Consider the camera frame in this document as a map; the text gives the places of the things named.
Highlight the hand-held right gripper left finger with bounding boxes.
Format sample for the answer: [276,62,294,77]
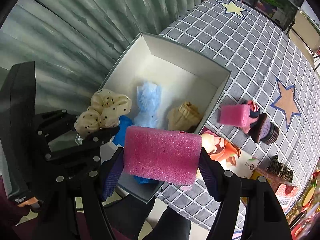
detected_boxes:
[37,147,125,240]

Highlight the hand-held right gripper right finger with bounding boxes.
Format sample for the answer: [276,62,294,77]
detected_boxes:
[199,147,293,240]

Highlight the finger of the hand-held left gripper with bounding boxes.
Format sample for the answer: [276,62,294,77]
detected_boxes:
[35,109,78,137]
[44,126,120,165]

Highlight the blue shoe cover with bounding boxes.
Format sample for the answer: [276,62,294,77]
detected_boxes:
[134,175,156,186]
[112,115,134,145]

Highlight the cream polka dot scrunchie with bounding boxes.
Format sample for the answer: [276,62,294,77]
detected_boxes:
[74,89,132,139]

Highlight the long pink foam block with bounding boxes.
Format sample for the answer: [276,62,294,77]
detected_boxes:
[124,126,202,186]

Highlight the light blue fluffy toy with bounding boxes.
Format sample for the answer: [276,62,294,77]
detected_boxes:
[135,81,163,130]

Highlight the short pink foam block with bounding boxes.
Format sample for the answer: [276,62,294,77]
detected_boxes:
[219,104,250,125]

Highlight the leopard print scrunchie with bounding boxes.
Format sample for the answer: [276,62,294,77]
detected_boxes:
[266,155,294,183]

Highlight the brown purple striped sock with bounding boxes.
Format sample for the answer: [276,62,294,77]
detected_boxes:
[250,113,280,144]

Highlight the pink knit sock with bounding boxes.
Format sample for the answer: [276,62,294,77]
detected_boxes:
[241,100,262,134]

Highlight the white cardboard box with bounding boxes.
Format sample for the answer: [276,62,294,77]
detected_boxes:
[75,32,232,204]

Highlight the person's left hand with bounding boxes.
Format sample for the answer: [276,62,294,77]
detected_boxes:
[16,197,42,212]

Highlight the floral tissue pack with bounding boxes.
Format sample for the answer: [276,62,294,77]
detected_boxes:
[196,127,262,180]

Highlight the person's dark trousers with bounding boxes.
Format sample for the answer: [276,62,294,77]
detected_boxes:
[104,195,192,240]

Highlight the red and yellow carton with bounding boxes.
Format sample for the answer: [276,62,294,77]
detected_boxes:
[250,167,299,212]

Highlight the pile of colourful toys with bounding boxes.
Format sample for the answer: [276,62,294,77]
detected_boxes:
[285,165,320,230]

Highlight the grey checked star tablecloth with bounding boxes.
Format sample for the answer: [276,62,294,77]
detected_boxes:
[155,0,320,230]

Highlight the folding chair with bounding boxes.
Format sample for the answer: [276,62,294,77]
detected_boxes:
[286,6,320,57]

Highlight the dark display shelf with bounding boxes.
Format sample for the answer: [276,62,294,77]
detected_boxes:
[244,0,300,28]

